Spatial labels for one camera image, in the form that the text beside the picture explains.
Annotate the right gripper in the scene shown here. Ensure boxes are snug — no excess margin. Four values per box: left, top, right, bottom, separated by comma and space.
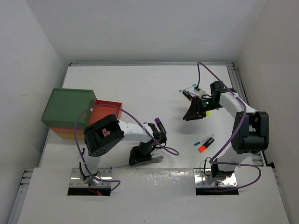
183, 96, 223, 121

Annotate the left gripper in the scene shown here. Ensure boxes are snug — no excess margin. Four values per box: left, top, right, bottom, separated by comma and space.
129, 141, 153, 165

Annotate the pink highlighter marker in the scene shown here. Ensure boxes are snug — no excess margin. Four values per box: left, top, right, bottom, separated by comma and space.
182, 91, 192, 101

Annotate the teal fineliner pen top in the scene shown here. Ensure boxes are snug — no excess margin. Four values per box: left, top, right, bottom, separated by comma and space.
179, 83, 197, 92

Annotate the teal fineliner pen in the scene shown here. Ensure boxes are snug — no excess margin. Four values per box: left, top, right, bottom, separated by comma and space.
194, 134, 214, 146
179, 83, 197, 92

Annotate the purple highlighter marker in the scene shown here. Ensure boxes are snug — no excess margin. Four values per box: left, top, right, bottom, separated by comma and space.
155, 118, 167, 134

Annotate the yellow bottom drawer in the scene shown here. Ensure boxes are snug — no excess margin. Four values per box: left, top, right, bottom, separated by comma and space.
57, 133, 84, 140

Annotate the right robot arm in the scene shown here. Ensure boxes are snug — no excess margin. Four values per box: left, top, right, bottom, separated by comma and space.
183, 81, 269, 179

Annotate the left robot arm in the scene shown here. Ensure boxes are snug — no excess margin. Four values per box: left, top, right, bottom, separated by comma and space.
79, 115, 167, 185

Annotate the orange highlighter marker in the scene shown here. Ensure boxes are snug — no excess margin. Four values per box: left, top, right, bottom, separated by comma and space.
198, 137, 214, 153

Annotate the green top drawer box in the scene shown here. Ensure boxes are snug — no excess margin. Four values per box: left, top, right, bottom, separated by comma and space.
41, 88, 96, 129

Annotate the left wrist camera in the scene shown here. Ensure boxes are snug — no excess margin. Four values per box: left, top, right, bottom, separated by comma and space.
150, 149, 164, 159

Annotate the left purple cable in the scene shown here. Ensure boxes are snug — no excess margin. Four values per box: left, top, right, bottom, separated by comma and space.
74, 105, 180, 192

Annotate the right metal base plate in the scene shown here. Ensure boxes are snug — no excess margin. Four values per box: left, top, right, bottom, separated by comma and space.
194, 168, 237, 189

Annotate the metal base plate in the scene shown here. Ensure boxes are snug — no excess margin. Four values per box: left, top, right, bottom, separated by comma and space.
69, 168, 112, 188
194, 168, 237, 189

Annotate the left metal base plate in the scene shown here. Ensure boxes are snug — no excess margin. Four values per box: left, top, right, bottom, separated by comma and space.
69, 168, 112, 188

